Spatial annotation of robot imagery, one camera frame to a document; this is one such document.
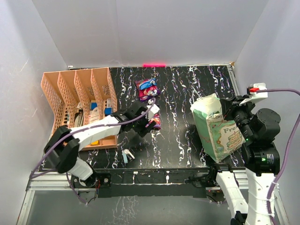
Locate green illustrated paper gift bag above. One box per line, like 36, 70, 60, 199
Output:
190, 94, 245, 163

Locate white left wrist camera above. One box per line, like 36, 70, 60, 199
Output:
147, 104, 160, 121

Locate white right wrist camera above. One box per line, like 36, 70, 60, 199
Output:
239, 83, 268, 106

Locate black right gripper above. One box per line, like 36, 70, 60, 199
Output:
219, 94, 255, 141

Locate blue box in organizer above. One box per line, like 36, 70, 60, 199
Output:
104, 107, 113, 116

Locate purple berries candy packet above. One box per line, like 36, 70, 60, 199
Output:
146, 113, 161, 130

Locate blue chocolate snack packet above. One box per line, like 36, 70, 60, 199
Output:
138, 78, 156, 90

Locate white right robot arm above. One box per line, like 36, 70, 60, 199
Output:
209, 92, 281, 225

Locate pink tape strip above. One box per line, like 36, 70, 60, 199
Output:
142, 63, 166, 68

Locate small teal white clip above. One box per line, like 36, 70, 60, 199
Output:
122, 149, 135, 164

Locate orange plastic desk organizer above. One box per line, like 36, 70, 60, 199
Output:
41, 67, 119, 150

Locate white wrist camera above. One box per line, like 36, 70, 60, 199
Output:
147, 104, 160, 121
239, 83, 268, 106

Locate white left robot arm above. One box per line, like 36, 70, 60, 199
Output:
44, 102, 159, 187

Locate white papers in organizer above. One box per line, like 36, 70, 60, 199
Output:
74, 98, 113, 127

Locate purple Fox's candy packet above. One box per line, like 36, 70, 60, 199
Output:
135, 80, 161, 102

